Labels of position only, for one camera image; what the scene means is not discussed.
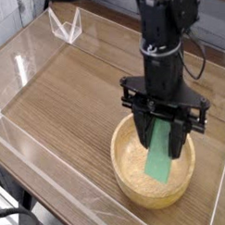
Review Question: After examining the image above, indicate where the brown wooden bowl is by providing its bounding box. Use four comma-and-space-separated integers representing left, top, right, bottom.
110, 115, 196, 209

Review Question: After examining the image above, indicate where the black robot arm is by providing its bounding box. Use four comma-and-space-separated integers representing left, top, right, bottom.
119, 0, 209, 159

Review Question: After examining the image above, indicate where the green rectangular block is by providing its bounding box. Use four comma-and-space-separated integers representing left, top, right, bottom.
144, 119, 171, 183

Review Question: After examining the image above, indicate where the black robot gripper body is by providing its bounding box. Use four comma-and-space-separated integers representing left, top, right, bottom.
119, 44, 209, 134

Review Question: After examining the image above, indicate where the black cable bottom left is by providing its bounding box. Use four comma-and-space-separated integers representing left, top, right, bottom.
0, 206, 44, 225

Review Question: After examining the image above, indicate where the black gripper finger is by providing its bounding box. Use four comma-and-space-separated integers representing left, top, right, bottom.
169, 119, 187, 160
132, 107, 155, 149

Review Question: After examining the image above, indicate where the black metal bracket with bolt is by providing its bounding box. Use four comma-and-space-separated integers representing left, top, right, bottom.
19, 210, 44, 225

